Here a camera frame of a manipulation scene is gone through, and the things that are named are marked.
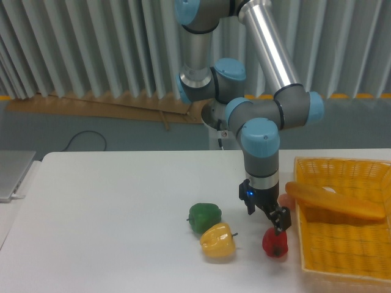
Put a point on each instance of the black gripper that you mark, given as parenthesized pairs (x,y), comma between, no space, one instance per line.
(266,200)

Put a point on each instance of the red bell pepper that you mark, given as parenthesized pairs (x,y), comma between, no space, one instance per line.
(274,245)

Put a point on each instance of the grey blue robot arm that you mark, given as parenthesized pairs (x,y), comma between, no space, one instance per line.
(254,124)

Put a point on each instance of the yellow woven basket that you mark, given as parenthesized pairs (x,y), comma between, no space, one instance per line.
(337,244)

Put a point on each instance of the yellow bell pepper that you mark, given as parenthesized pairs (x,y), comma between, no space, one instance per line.
(218,241)

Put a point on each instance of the green bell pepper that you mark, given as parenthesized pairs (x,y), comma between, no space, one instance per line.
(202,216)

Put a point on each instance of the orange baguette bread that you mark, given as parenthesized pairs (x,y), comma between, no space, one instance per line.
(332,201)

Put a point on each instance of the brown cardboard sheet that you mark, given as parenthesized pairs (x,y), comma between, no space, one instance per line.
(166,110)

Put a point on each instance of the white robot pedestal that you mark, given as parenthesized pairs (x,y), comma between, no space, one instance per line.
(221,137)

